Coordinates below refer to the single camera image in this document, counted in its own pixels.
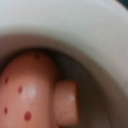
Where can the pink toy pot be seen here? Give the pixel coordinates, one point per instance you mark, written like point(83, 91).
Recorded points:
point(88, 38)

